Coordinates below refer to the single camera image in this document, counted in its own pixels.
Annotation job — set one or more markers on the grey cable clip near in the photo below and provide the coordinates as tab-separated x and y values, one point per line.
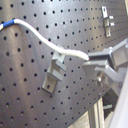
53	72

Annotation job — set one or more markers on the aluminium frame profile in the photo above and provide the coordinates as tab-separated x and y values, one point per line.
96	115

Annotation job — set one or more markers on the grey cable clip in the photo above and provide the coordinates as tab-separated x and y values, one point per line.
107	21
53	72

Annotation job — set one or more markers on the grey cable clip far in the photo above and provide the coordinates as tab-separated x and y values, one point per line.
107	21

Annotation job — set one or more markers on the white braided cable blue band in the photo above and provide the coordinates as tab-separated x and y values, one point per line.
61	50

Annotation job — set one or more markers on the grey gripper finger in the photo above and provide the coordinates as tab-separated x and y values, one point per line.
101	72
116	55

